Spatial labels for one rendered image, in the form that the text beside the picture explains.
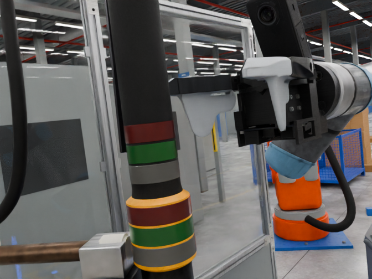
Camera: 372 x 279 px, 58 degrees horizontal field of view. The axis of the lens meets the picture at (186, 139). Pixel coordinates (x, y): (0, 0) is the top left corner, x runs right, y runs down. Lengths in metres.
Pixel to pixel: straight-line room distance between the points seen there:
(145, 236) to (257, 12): 0.26
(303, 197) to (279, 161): 3.64
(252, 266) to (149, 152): 1.49
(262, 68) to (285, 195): 3.93
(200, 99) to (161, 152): 0.14
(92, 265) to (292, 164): 0.38
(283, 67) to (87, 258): 0.20
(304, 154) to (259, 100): 0.20
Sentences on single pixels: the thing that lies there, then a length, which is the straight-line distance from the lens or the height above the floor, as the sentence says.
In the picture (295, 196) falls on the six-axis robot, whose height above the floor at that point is 0.56.
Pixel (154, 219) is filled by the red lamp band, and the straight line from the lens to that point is 0.21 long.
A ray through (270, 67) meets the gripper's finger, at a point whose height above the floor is 1.65.
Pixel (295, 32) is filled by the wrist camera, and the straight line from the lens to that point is 0.38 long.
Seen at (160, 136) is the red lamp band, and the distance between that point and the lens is 0.21.
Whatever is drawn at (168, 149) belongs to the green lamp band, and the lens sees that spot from 0.21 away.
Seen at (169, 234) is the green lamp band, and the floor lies 1.55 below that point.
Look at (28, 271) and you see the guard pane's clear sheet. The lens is 1.00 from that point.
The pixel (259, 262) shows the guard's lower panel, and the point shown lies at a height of 0.90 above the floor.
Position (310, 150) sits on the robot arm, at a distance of 0.54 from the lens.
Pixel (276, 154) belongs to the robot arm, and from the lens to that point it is 0.55.
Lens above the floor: 1.62
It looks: 4 degrees down
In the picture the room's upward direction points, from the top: 7 degrees counter-clockwise
